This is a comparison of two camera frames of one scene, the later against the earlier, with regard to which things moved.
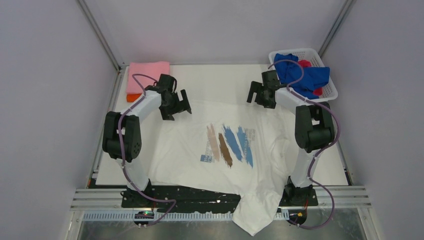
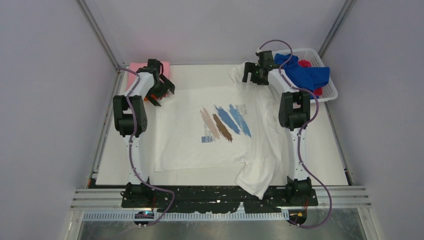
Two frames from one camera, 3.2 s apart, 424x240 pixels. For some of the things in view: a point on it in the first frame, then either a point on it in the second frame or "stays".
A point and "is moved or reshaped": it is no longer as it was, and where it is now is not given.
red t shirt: [306, 63] stays
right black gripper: [256, 87] to [250, 67]
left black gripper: [181, 106] to [166, 86]
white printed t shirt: [241, 146] is moved or reshaped
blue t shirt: [314, 77] stays
